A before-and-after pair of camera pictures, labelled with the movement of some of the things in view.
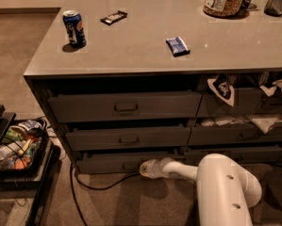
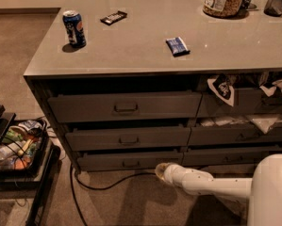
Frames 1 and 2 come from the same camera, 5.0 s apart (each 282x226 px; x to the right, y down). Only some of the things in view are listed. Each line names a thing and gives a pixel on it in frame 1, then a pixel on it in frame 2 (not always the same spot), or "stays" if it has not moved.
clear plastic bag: [264, 121] stays
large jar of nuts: [223, 0] stays
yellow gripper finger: [146, 169] → [160, 169]
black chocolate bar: [113, 18] stays
